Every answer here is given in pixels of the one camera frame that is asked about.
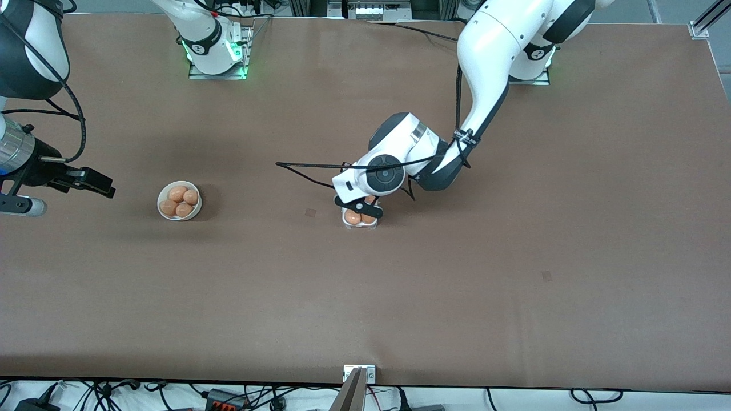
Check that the white ceramic bowl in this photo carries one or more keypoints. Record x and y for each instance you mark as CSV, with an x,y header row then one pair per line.
x,y
198,212

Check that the grey camera mount beam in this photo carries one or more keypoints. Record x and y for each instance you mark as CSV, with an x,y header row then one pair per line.
x,y
351,397

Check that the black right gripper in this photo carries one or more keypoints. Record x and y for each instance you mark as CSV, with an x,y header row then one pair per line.
x,y
47,169

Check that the black power adapter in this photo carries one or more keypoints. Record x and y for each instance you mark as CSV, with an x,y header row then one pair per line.
x,y
34,406

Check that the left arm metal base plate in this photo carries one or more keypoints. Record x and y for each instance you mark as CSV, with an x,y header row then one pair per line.
x,y
537,81

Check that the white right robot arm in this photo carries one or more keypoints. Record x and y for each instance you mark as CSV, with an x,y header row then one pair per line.
x,y
205,45

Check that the clear plastic egg carton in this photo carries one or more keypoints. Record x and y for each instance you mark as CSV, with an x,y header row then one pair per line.
x,y
360,226

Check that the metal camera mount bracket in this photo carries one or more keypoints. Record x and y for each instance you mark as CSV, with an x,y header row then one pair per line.
x,y
371,374

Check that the white power strip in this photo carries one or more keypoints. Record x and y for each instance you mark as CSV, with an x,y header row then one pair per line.
x,y
371,10

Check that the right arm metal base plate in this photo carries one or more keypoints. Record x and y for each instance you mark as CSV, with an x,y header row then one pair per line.
x,y
217,76

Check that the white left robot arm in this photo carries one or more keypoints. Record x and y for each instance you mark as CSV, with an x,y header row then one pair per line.
x,y
491,45

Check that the aluminium frame extrusion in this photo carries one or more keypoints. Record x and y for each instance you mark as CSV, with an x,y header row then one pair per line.
x,y
714,13

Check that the black power strip red switches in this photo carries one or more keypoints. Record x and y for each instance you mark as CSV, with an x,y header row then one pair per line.
x,y
223,399

